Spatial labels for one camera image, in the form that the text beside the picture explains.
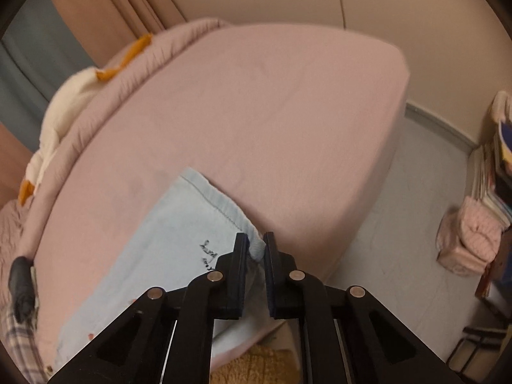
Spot plaid cloth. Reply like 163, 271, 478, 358
0, 304, 49, 380

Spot stack of books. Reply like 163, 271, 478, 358
470, 120, 512, 225

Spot pink bed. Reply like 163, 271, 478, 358
32, 22, 411, 372

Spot dark folded pants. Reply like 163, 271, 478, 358
10, 257, 36, 323

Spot beige curtain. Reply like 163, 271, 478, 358
40, 0, 188, 68

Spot pink quilted bag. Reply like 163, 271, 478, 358
436, 196, 507, 276

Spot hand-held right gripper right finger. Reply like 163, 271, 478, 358
264, 231, 467, 384

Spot black metal rack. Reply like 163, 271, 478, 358
446, 326, 505, 382

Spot white goose plush toy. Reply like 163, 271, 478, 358
18, 34, 155, 204

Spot yellow fuzzy rug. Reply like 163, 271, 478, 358
210, 344, 299, 384

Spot light blue denim pants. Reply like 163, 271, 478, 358
54, 168, 267, 372

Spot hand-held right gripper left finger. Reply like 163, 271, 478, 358
48, 232, 251, 384

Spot pink-grey quilt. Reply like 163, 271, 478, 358
0, 18, 230, 305

